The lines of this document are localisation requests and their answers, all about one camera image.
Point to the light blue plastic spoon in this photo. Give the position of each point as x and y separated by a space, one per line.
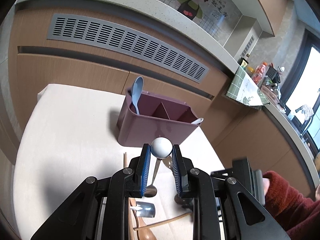
136 91

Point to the steel ladle scoop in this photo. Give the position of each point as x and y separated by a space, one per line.
143 209

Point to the dark sauce bottle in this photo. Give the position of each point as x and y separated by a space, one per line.
243 63

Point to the green white dish towel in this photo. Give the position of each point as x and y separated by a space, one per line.
243 90

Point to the wooden chopstick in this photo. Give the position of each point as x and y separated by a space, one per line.
167 221

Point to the red sleeve forearm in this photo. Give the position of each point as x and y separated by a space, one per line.
297 215

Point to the wooden spoon on table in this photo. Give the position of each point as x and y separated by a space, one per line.
143 234

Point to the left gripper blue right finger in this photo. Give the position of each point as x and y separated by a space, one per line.
178 170

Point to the maroon plastic utensil caddy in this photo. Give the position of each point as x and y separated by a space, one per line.
159 116

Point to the grey vent grille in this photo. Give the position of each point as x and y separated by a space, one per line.
116 37

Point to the black utensil holder box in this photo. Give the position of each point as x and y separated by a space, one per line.
273 75

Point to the person right hand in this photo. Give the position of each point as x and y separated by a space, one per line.
266 185

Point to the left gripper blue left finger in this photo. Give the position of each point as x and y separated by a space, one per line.
142 170

